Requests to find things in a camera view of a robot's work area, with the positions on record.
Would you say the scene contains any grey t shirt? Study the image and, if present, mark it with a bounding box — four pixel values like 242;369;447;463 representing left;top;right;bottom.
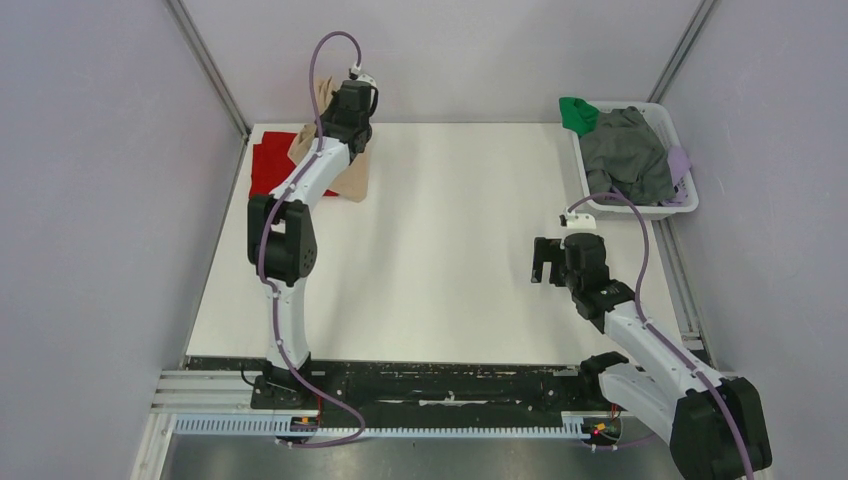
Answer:
579;106;675;206

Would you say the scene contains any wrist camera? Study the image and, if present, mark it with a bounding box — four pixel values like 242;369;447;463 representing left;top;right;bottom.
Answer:
559;210;597;230
348;63;377;88

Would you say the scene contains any lilac t shirt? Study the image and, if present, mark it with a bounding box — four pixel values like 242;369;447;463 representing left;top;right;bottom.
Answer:
606;145;694;207

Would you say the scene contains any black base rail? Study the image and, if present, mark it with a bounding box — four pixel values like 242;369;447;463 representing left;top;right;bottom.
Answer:
185;357;713;429

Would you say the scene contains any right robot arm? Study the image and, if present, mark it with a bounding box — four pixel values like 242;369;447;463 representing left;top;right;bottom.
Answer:
531;233;773;479

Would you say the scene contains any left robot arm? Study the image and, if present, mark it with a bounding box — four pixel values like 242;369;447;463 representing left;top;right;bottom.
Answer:
247;74;379;409

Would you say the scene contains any beige t shirt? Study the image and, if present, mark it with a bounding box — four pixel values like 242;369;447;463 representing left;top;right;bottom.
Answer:
287;77;371;203

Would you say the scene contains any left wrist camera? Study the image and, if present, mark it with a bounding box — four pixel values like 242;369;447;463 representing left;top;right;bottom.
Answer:
348;63;377;88

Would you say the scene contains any folded red t shirt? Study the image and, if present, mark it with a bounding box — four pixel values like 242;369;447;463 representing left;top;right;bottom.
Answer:
248;131;312;197

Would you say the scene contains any white cable comb strip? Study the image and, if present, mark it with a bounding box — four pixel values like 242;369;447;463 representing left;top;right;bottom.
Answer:
173;413;590;441

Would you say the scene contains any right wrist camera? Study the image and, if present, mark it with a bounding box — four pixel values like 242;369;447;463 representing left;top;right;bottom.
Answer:
559;210;597;230

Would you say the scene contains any white laundry basket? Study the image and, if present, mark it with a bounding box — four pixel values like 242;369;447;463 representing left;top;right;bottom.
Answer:
561;101;699;221

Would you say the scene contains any green t shirt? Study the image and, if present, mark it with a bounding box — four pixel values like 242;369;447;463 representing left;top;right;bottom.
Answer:
558;97;600;137

